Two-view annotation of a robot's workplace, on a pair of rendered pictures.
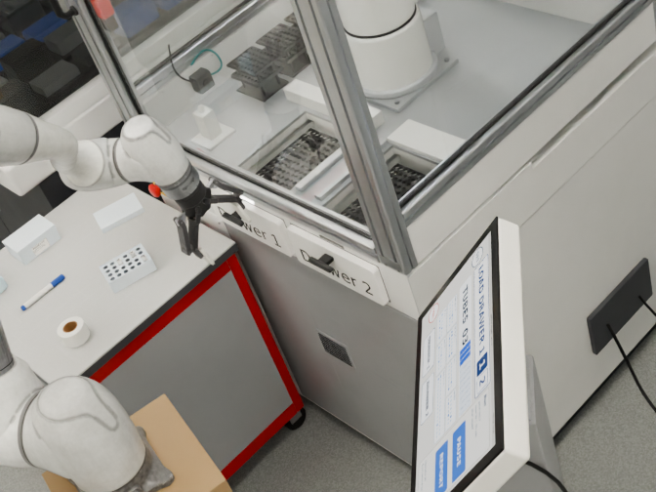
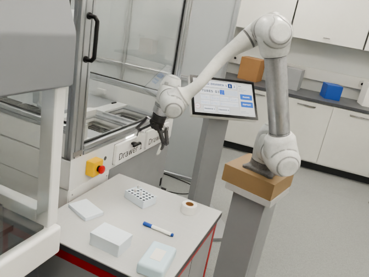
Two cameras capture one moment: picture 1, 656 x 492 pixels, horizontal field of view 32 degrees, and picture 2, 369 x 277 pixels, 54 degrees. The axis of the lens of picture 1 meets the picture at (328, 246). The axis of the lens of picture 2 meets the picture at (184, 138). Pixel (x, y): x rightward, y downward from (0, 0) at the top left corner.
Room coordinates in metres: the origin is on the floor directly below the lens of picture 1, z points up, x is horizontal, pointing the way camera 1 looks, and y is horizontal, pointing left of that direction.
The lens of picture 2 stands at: (3.15, 1.75, 1.61)
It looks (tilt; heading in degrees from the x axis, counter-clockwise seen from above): 19 degrees down; 231
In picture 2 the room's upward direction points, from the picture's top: 10 degrees clockwise
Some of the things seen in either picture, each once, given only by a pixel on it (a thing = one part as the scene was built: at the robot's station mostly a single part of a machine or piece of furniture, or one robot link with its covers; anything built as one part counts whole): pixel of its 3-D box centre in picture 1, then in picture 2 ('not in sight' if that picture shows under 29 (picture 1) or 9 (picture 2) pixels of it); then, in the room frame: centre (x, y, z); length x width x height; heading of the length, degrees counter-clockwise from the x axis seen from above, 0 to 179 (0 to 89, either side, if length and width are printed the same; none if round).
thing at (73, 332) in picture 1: (73, 332); (189, 208); (2.17, 0.66, 0.78); 0.07 x 0.07 x 0.04
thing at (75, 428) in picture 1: (82, 428); (270, 142); (1.59, 0.57, 1.02); 0.18 x 0.16 x 0.22; 58
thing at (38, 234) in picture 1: (31, 239); (111, 239); (2.60, 0.75, 0.79); 0.13 x 0.09 x 0.05; 120
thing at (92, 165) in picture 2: not in sight; (94, 167); (2.50, 0.34, 0.88); 0.07 x 0.05 x 0.07; 31
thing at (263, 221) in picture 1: (249, 219); (129, 148); (2.22, 0.16, 0.87); 0.29 x 0.02 x 0.11; 31
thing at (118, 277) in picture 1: (127, 267); (140, 197); (2.33, 0.50, 0.78); 0.12 x 0.08 x 0.04; 105
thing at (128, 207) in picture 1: (118, 212); (85, 209); (2.60, 0.51, 0.77); 0.13 x 0.09 x 0.02; 102
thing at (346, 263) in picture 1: (336, 264); (157, 134); (1.95, 0.00, 0.87); 0.29 x 0.02 x 0.11; 31
